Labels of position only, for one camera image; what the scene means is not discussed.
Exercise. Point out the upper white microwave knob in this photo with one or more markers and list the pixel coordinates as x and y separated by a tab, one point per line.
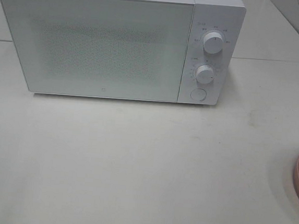
213	42

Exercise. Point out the lower white microwave knob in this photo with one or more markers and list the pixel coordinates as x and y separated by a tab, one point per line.
204	74

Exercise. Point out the white microwave door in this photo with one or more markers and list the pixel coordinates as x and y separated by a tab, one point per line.
101	48

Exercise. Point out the white microwave knob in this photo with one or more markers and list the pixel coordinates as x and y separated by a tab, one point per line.
213	42
204	74

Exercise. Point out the round white door-release button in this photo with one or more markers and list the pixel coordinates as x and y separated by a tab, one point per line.
198	95

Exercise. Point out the white microwave oven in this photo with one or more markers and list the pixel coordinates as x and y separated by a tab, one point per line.
225	16

